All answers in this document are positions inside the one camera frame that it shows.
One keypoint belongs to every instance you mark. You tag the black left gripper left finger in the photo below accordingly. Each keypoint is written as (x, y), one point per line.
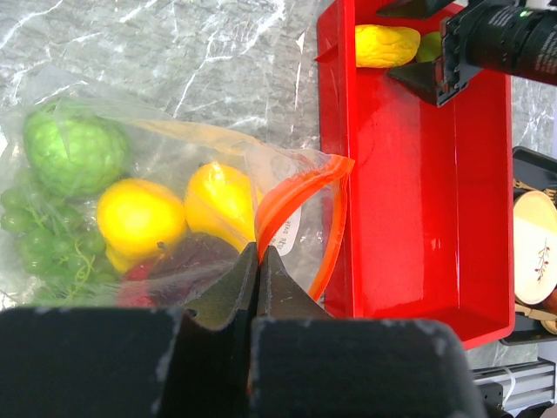
(189, 361)

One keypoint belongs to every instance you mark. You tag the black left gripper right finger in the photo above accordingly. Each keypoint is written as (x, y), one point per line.
(307, 364)

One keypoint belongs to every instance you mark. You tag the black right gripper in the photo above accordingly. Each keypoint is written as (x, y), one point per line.
(501, 36)

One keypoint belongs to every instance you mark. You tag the green ridged fruit toy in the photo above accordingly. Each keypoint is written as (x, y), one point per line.
(429, 47)

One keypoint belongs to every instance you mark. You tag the yellow corn toy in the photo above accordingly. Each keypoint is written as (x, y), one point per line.
(380, 46)

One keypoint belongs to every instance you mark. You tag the red strawberry toy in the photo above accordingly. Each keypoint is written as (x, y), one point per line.
(135, 287)

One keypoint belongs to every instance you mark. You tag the green lettuce toy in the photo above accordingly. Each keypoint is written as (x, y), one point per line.
(58, 247)

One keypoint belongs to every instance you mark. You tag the dark red fruit toy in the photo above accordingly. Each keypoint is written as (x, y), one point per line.
(198, 261)

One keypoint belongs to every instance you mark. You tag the clear zip bag orange zipper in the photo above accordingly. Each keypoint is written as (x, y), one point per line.
(302, 214)

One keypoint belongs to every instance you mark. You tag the yellow lemon toy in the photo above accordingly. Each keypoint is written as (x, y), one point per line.
(139, 220)

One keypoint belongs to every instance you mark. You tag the yellow pear toy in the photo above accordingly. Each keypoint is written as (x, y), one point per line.
(220, 201)

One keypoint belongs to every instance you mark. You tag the green bumpy fruit toy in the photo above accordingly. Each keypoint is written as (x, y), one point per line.
(73, 152)

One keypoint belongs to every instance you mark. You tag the black tray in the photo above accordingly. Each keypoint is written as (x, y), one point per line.
(537, 170)

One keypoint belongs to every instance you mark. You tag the red plastic bin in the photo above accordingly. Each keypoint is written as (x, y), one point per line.
(429, 221)

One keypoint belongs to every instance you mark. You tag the beige decorated plate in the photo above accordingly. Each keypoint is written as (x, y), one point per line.
(534, 247)

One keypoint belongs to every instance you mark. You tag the brown small cup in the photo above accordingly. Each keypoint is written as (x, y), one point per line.
(550, 304)

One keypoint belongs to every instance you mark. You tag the aluminium extrusion rail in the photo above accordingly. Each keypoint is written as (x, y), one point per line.
(522, 386)

